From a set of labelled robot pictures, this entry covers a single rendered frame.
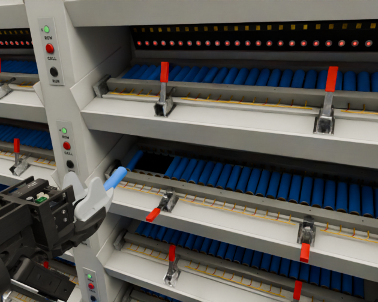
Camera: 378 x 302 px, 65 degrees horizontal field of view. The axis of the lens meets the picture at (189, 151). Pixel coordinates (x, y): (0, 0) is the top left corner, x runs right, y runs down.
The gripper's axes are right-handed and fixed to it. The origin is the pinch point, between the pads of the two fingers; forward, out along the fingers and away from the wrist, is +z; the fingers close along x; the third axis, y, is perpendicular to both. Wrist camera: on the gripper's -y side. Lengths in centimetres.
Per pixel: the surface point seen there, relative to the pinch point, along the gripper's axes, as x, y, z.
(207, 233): -13.7, -12.7, 12.4
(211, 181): -11.9, -4.9, 19.2
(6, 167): 44.5, -9.0, 13.9
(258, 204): -22.3, -6.0, 15.9
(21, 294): 62, -66, 17
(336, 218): -35.5, -5.7, 16.0
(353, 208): -38.1, -5.0, 19.2
